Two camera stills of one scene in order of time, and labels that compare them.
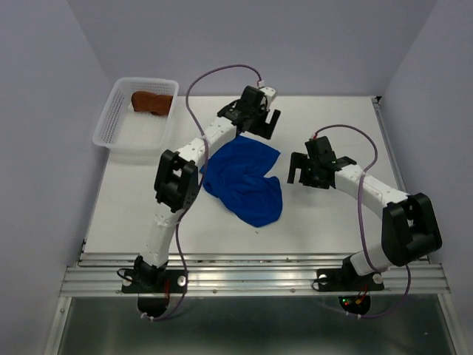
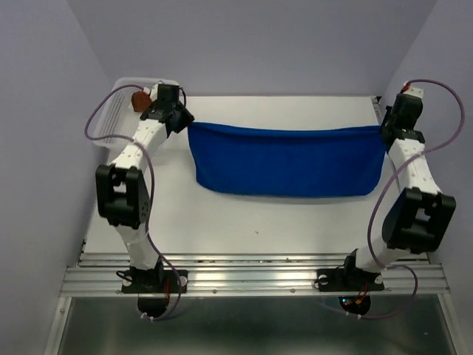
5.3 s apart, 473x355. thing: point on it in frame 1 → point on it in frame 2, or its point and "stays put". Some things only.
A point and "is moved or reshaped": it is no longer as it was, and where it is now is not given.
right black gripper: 300,160 → 385,117
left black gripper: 264,130 → 186,117
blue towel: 236,175 is moved or reshaped
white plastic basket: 120,126 stays put
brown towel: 148,101 stays put
